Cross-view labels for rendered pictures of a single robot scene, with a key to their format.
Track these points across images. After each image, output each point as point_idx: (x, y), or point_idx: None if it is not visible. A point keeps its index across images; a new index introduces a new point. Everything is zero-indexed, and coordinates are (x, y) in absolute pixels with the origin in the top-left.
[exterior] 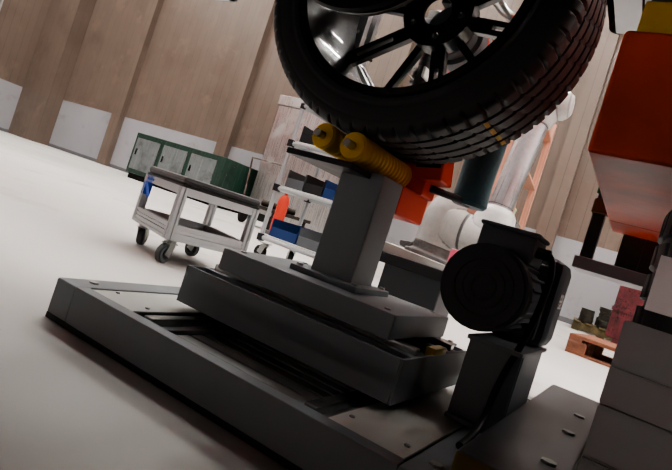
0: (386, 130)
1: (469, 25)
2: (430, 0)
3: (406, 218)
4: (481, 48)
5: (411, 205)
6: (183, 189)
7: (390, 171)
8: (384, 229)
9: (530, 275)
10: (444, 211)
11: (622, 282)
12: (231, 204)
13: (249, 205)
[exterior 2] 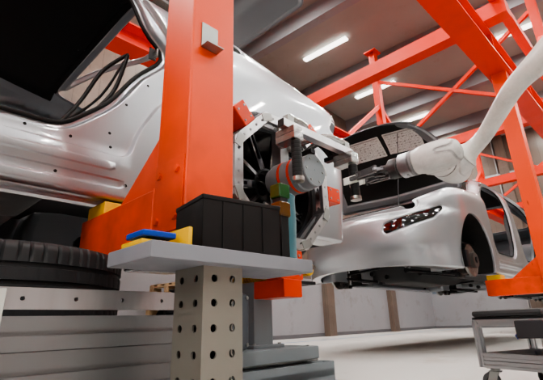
0: None
1: (248, 189)
2: (264, 185)
3: (266, 297)
4: (271, 180)
5: (266, 289)
6: (472, 322)
7: (251, 278)
8: (249, 310)
9: (162, 311)
10: None
11: (246, 274)
12: (512, 321)
13: (530, 316)
